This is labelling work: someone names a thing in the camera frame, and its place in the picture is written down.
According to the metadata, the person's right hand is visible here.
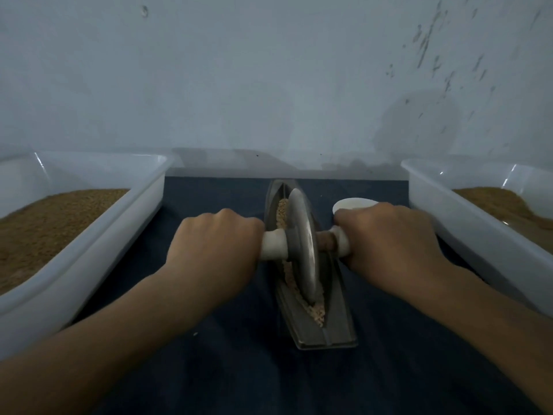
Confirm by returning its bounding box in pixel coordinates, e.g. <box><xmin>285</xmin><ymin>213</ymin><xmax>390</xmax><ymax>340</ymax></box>
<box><xmin>334</xmin><ymin>203</ymin><xmax>454</xmax><ymax>297</ymax></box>

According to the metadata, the person's left hand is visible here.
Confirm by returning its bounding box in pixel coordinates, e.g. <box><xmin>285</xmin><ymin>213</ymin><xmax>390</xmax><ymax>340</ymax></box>
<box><xmin>163</xmin><ymin>209</ymin><xmax>266</xmax><ymax>303</ymax></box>

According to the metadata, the white plastic tray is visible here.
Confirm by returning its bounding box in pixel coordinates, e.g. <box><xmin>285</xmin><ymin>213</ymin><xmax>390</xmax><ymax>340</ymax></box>
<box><xmin>0</xmin><ymin>151</ymin><xmax>176</xmax><ymax>360</ymax></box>
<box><xmin>401</xmin><ymin>159</ymin><xmax>553</xmax><ymax>318</ymax></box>

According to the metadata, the metal grinding wheel with handles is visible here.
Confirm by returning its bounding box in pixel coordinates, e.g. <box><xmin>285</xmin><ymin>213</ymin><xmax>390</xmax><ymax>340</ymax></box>
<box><xmin>261</xmin><ymin>187</ymin><xmax>352</xmax><ymax>306</ymax></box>

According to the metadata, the boat-shaped metal grinding trough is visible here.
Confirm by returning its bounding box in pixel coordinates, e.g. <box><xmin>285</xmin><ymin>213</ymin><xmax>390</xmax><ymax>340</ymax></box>
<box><xmin>263</xmin><ymin>178</ymin><xmax>359</xmax><ymax>351</ymax></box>

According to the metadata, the small ground grain portion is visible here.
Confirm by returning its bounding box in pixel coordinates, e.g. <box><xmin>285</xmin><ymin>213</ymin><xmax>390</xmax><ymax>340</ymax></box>
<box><xmin>275</xmin><ymin>198</ymin><xmax>328</xmax><ymax>329</ymax></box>

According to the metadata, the person's right forearm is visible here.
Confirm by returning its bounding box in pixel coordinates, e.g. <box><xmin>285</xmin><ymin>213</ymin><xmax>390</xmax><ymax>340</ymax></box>
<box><xmin>413</xmin><ymin>265</ymin><xmax>553</xmax><ymax>415</ymax></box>

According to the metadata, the person's left forearm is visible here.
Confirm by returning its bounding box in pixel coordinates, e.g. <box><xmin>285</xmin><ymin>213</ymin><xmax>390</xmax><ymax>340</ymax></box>
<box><xmin>0</xmin><ymin>272</ymin><xmax>215</xmax><ymax>415</ymax></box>

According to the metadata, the white round plate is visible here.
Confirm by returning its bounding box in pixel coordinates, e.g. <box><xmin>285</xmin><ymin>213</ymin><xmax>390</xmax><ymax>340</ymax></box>
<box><xmin>332</xmin><ymin>198</ymin><xmax>380</xmax><ymax>216</ymax></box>

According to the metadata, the dark blue tablecloth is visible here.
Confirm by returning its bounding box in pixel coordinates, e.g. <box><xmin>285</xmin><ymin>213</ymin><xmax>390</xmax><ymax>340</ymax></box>
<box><xmin>73</xmin><ymin>176</ymin><xmax>546</xmax><ymax>415</ymax></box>

